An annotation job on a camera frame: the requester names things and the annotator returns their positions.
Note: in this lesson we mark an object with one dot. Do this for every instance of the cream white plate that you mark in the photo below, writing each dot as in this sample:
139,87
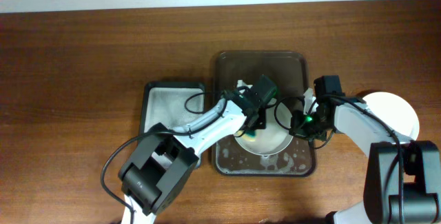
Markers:
395,112

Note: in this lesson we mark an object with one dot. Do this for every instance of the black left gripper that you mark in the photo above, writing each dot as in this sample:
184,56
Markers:
261,123

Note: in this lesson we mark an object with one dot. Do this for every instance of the brown serving tray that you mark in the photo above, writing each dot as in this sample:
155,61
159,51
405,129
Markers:
288,70

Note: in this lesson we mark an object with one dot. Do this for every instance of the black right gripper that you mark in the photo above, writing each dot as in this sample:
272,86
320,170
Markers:
297,129

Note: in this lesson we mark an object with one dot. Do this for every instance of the pale green plate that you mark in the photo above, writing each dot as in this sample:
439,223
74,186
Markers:
274,138

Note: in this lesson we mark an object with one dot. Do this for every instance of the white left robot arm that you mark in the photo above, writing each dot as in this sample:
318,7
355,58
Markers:
156,172

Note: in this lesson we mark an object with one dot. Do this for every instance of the green yellow sponge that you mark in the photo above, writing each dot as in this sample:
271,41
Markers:
249,135

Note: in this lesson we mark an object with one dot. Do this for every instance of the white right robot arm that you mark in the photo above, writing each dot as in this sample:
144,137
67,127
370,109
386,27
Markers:
402,183

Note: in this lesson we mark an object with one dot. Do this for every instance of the small black sponge tray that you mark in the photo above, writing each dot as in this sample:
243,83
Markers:
171,103

